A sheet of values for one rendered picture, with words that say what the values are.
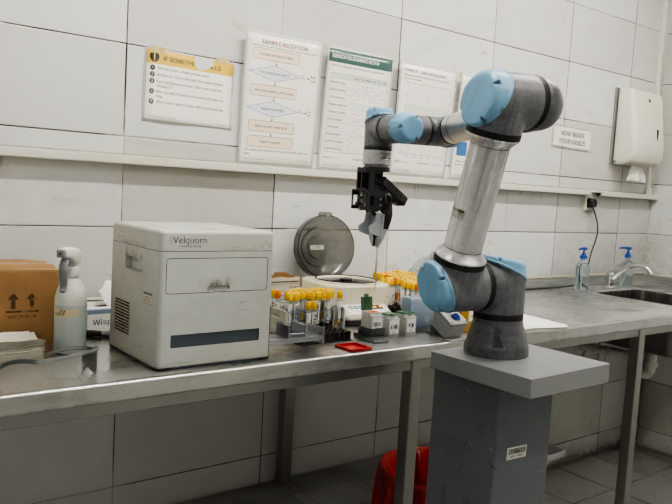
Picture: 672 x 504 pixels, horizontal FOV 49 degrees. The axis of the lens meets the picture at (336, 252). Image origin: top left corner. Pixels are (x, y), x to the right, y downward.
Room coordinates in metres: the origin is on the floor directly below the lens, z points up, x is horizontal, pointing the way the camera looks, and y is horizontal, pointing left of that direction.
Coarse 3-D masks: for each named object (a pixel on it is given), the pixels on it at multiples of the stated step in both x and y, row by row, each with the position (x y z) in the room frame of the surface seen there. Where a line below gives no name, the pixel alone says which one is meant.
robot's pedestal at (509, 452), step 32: (448, 384) 1.69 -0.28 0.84; (480, 384) 1.61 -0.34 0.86; (448, 416) 1.68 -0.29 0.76; (480, 416) 1.61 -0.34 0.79; (512, 416) 1.60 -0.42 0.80; (544, 416) 1.68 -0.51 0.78; (448, 448) 1.68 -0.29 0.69; (480, 448) 1.60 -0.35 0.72; (512, 448) 1.61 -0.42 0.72; (544, 448) 1.68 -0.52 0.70; (448, 480) 1.67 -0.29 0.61; (480, 480) 1.60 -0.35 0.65; (512, 480) 1.62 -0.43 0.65; (544, 480) 1.69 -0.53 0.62
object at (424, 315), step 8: (408, 296) 2.15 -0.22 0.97; (416, 296) 2.16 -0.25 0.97; (408, 304) 2.12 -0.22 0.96; (416, 304) 2.12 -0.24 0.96; (424, 304) 2.15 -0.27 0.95; (416, 312) 2.13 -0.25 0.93; (424, 312) 2.15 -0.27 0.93; (432, 312) 2.17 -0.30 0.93; (416, 320) 2.13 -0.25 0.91; (424, 320) 2.15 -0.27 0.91; (416, 328) 2.13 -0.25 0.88; (424, 328) 2.14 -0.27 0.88
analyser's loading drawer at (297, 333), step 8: (280, 328) 1.77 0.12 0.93; (288, 328) 1.74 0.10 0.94; (296, 328) 1.79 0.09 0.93; (304, 328) 1.77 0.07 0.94; (312, 328) 1.83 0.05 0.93; (320, 328) 1.81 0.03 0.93; (272, 336) 1.76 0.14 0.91; (280, 336) 1.76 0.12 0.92; (288, 336) 1.74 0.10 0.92; (296, 336) 1.75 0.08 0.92; (304, 336) 1.77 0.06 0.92; (312, 336) 1.78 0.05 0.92; (320, 336) 1.79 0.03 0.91; (272, 344) 1.71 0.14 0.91
